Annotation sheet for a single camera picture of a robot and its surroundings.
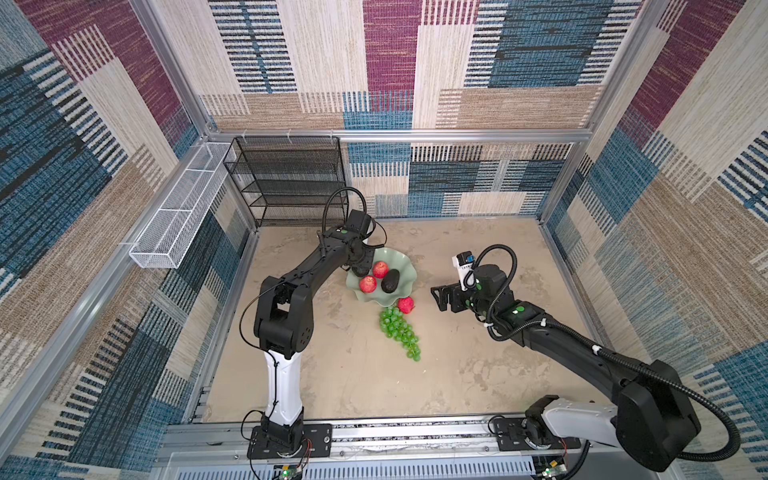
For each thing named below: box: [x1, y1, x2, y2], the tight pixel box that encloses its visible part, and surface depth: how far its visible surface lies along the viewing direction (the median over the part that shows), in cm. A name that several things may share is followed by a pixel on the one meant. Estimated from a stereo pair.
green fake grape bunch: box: [380, 306, 421, 362], surface depth 90 cm
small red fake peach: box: [397, 296, 415, 314], surface depth 95 cm
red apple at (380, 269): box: [372, 260, 390, 279], surface depth 104 cm
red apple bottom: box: [359, 275, 377, 293], surface depth 99 cm
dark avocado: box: [381, 268, 400, 293], surface depth 101 cm
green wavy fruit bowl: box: [346, 247, 417, 307], surface depth 102 cm
